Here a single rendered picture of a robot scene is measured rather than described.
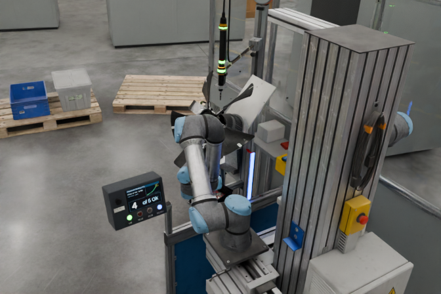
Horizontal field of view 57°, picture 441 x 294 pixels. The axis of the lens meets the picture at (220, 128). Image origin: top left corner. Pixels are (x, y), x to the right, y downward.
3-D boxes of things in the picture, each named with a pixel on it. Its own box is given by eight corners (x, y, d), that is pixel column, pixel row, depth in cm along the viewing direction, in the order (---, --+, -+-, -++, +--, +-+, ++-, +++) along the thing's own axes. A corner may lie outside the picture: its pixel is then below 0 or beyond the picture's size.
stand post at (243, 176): (239, 232, 338) (248, 108, 283) (245, 239, 331) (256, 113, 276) (234, 234, 336) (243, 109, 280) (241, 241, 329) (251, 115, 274)
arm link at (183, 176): (175, 183, 207) (175, 169, 203) (184, 172, 216) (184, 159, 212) (189, 187, 205) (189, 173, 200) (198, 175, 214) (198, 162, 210)
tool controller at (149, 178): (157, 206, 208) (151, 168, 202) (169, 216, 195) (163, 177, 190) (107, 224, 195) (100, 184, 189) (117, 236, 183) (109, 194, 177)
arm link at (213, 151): (224, 107, 195) (216, 180, 225) (202, 109, 192) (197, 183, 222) (231, 121, 187) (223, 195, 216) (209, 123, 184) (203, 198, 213)
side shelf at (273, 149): (269, 131, 322) (269, 128, 320) (300, 152, 295) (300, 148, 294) (244, 138, 310) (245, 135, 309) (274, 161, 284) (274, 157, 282)
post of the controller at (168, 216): (170, 230, 216) (168, 200, 207) (172, 233, 214) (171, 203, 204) (165, 231, 215) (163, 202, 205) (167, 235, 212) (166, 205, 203)
